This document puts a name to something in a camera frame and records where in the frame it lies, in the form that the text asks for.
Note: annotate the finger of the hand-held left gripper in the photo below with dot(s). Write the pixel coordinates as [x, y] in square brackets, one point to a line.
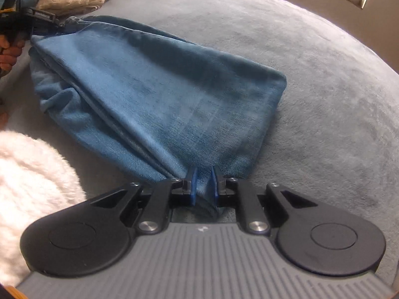
[45, 16]

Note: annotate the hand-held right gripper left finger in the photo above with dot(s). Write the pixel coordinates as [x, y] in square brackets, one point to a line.
[193, 188]

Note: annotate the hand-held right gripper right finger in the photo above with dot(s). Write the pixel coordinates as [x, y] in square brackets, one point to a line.
[214, 188]

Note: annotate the blue jeans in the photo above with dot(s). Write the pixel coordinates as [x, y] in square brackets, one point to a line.
[149, 99]

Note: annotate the person's left hand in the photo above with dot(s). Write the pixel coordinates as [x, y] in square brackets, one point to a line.
[9, 53]

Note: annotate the grey bed blanket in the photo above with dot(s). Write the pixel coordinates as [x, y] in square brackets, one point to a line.
[311, 99]

